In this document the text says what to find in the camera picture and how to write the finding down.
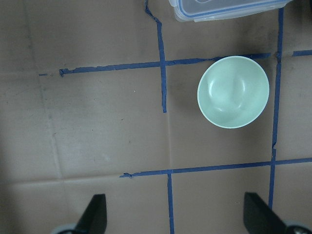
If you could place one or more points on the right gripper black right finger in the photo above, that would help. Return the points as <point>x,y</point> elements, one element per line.
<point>259,218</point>

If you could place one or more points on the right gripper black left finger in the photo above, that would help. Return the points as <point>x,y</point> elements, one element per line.
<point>94,218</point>

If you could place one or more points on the light green bowl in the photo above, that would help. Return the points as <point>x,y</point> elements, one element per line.
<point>233,92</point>

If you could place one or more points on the clear plastic container blue lid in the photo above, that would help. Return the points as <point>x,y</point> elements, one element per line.
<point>207,10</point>

